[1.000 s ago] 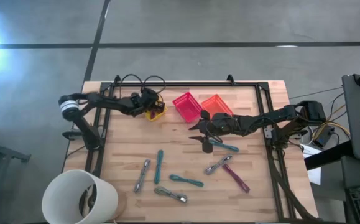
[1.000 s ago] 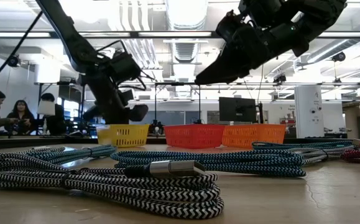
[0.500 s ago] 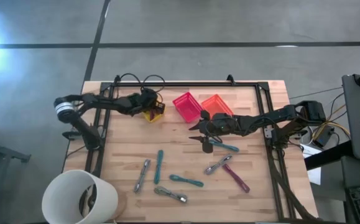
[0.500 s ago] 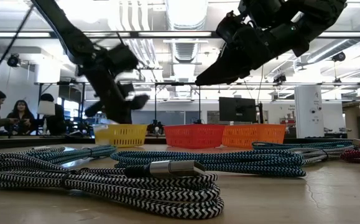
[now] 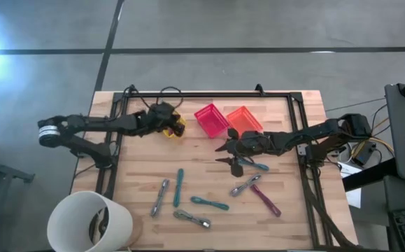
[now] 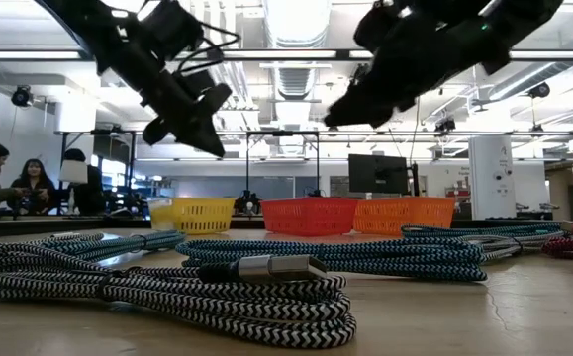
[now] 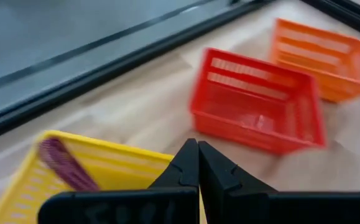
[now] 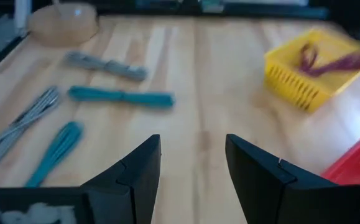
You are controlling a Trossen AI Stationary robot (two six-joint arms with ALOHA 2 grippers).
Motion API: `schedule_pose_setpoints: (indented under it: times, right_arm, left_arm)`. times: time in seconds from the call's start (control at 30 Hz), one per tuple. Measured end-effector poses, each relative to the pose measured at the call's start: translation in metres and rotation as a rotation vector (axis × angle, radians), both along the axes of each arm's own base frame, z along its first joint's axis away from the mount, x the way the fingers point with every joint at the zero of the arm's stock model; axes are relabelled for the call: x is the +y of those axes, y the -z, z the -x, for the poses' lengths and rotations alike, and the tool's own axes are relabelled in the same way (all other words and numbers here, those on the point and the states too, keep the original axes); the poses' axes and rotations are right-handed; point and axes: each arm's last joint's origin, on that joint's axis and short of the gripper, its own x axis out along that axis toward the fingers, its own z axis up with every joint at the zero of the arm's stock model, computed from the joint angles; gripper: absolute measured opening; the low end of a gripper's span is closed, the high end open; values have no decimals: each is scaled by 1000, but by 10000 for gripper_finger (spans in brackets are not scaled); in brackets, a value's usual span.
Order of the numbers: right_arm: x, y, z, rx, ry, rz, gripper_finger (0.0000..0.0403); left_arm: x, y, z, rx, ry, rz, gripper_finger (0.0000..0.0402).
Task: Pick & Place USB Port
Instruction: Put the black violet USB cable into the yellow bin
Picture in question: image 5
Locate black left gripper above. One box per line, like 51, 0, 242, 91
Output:
137, 111, 185, 138

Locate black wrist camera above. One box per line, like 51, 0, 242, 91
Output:
151, 101, 174, 122
243, 132, 269, 155

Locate white paper sheet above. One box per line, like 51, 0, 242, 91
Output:
338, 161, 363, 210

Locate yellow power cables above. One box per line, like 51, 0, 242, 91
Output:
348, 134, 395, 158

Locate dark desk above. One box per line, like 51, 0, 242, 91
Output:
383, 174, 405, 252

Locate black aluminium table frame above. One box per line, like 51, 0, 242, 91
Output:
95, 90, 332, 250

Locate grey braided USB cable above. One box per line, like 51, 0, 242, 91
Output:
173, 209, 212, 230
229, 172, 262, 197
150, 178, 171, 218

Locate teal utensil horizontal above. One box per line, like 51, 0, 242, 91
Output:
190, 195, 230, 211

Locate red plastic mesh basket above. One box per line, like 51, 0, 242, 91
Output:
193, 103, 230, 139

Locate yellow plastic mesh basket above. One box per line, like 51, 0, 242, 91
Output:
162, 111, 187, 139

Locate teal braided USB cable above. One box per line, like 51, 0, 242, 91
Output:
236, 157, 270, 172
173, 168, 185, 208

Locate black cable bundle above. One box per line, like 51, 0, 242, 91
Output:
301, 167, 359, 250

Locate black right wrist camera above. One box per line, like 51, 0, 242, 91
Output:
243, 132, 269, 155

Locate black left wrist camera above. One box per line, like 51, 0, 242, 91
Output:
151, 101, 174, 122

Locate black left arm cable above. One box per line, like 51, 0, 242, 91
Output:
121, 85, 184, 116

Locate white bucket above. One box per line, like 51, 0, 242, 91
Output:
47, 190, 134, 252

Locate black slanted bar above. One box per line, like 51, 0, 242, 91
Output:
341, 157, 399, 193

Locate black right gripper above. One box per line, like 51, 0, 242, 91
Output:
215, 127, 280, 179

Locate orange plastic mesh basket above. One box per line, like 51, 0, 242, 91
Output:
225, 105, 264, 139

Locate black power supply box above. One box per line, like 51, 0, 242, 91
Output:
351, 146, 377, 167

